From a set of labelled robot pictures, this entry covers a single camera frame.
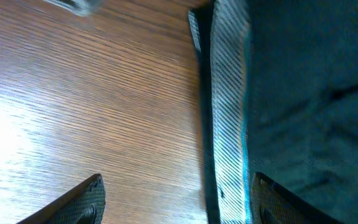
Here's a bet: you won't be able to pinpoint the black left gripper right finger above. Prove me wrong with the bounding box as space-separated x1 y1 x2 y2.
250 172 341 224

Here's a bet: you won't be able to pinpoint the black shorts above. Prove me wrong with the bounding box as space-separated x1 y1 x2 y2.
188 0 358 223

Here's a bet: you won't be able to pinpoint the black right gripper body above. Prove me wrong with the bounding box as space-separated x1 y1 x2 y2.
44 0 101 16

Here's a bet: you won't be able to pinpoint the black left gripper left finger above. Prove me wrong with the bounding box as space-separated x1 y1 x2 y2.
18 174 106 224

